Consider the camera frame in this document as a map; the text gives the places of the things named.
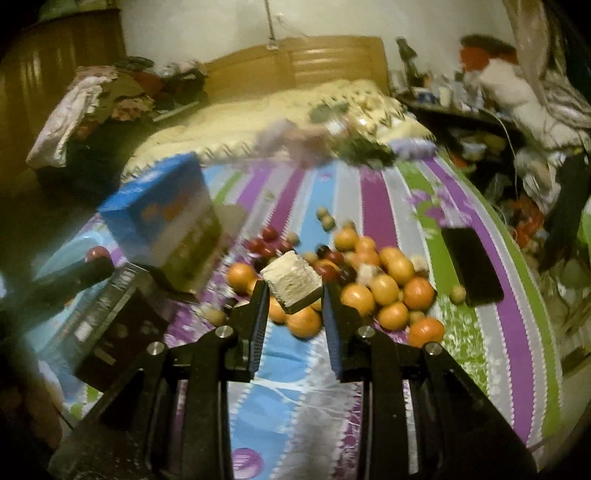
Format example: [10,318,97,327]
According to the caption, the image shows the clear plastic container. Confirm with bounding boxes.
[31,262,176,402]

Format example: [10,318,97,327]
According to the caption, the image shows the green leafy vegetables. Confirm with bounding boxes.
[308,101,399,171]

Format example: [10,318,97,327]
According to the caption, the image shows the cream patterned quilt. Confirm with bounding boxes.
[120,79,435,182]

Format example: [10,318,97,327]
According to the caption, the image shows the blue cardboard box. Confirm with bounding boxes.
[98,153,222,293]

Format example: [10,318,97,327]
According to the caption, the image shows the black smartphone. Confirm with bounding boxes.
[441,227,504,307]

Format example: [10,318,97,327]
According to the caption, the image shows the dark red apple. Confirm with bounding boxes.
[84,245,112,262]

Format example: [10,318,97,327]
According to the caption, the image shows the wooden headboard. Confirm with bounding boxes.
[204,35,390,103]

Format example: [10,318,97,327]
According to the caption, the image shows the pink curtain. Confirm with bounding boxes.
[504,1,590,130]

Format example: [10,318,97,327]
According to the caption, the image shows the large orange in pile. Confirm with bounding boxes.
[226,262,257,295]

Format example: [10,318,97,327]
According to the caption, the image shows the cluttered bedside table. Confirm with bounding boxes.
[392,36,532,153]

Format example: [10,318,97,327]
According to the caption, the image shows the striped floral bed sheet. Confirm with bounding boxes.
[27,154,567,480]

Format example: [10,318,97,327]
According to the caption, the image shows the white cloth on pile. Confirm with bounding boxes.
[26,75,114,169]

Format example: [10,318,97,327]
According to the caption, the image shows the dark wooden wardrobe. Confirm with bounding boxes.
[1,8,126,190]

